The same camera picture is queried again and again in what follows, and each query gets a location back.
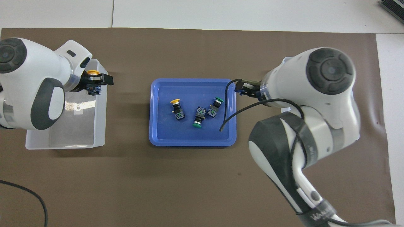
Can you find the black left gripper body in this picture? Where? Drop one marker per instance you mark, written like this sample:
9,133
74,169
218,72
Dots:
79,85

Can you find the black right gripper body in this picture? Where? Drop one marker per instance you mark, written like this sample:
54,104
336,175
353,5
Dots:
256,91

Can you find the yellow push button switch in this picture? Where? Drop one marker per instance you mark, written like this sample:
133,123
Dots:
92,72
178,114

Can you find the green push button switch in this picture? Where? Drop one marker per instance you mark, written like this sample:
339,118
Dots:
199,113
213,111

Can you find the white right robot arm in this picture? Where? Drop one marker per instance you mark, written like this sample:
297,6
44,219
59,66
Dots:
315,104

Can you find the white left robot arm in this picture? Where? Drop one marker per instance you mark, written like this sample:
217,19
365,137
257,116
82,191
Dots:
31,72

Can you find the white paper label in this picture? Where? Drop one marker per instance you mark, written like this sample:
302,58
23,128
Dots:
78,111

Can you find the blue plastic tray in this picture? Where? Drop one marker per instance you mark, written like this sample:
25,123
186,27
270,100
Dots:
189,135

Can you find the brown paper table mat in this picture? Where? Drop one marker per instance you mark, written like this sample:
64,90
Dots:
189,189

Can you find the dark grey ribbed device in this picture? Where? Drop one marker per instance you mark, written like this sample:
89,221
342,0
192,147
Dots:
394,6

